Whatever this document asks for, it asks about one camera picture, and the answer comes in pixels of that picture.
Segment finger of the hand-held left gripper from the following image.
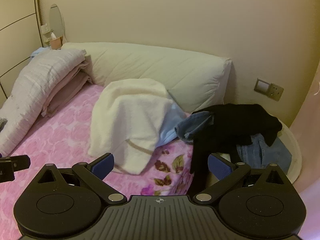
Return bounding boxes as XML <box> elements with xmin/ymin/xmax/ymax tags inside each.
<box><xmin>0</xmin><ymin>155</ymin><xmax>31</xmax><ymax>183</ymax></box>

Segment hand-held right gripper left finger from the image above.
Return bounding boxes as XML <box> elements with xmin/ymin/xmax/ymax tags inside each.
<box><xmin>37</xmin><ymin>152</ymin><xmax>128</xmax><ymax>205</ymax></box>

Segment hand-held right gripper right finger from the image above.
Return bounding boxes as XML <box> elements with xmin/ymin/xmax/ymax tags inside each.
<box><xmin>192</xmin><ymin>153</ymin><xmax>288</xmax><ymax>204</ymax></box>

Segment black garment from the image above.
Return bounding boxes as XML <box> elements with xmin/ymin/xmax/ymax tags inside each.
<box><xmin>190</xmin><ymin>104</ymin><xmax>283</xmax><ymax>196</ymax></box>

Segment pink floral blanket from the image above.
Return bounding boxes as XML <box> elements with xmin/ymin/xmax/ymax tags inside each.
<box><xmin>0</xmin><ymin>83</ymin><xmax>198</xmax><ymax>240</ymax></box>

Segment blue denim jeans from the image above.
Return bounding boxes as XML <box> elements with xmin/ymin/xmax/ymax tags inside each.
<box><xmin>174</xmin><ymin>111</ymin><xmax>293</xmax><ymax>170</ymax></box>

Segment light blue cloth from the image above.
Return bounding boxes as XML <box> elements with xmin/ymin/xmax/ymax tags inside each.
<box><xmin>156</xmin><ymin>92</ymin><xmax>192</xmax><ymax>148</ymax></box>

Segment white laundry basket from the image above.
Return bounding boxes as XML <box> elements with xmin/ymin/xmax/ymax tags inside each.
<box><xmin>207</xmin><ymin>119</ymin><xmax>303</xmax><ymax>183</ymax></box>

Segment folded grey quilt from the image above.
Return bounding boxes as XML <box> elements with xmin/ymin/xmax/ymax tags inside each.
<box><xmin>0</xmin><ymin>49</ymin><xmax>87</xmax><ymax>153</ymax></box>

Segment folded pale pink blanket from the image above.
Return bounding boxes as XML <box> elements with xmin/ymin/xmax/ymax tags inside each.
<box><xmin>41</xmin><ymin>57</ymin><xmax>94</xmax><ymax>118</ymax></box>

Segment small blue cloth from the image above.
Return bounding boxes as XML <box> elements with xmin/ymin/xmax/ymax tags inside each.
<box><xmin>31</xmin><ymin>47</ymin><xmax>51</xmax><ymax>58</ymax></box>

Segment long white bolster pillow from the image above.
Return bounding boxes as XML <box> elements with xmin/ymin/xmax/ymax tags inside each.
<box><xmin>61</xmin><ymin>42</ymin><xmax>232</xmax><ymax>113</ymax></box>

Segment pink tissue box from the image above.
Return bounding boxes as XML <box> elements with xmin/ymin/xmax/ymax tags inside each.
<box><xmin>50</xmin><ymin>33</ymin><xmax>62</xmax><ymax>50</ymax></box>

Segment beige wardrobe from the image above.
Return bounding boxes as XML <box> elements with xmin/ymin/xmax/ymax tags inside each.
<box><xmin>0</xmin><ymin>0</ymin><xmax>50</xmax><ymax>101</ymax></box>

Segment wall light switch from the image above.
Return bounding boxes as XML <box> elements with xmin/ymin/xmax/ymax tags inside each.
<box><xmin>254</xmin><ymin>78</ymin><xmax>271</xmax><ymax>93</ymax></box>

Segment wall power socket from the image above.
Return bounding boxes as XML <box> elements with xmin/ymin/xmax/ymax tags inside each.
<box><xmin>267</xmin><ymin>82</ymin><xmax>284</xmax><ymax>102</ymax></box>

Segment oval wall mirror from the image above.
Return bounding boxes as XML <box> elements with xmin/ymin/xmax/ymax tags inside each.
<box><xmin>49</xmin><ymin>4</ymin><xmax>64</xmax><ymax>41</ymax></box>

